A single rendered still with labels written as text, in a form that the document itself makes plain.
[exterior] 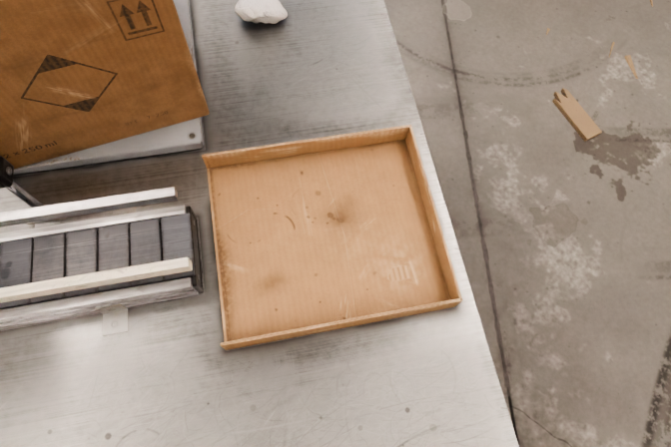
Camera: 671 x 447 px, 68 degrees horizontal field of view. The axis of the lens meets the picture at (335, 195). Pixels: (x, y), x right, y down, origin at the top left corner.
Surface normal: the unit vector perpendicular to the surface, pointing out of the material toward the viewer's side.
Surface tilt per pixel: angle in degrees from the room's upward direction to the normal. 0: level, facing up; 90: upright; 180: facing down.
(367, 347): 0
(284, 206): 0
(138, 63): 90
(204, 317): 0
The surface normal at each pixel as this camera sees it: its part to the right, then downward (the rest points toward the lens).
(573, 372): 0.05, -0.40
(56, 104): 0.35, 0.86
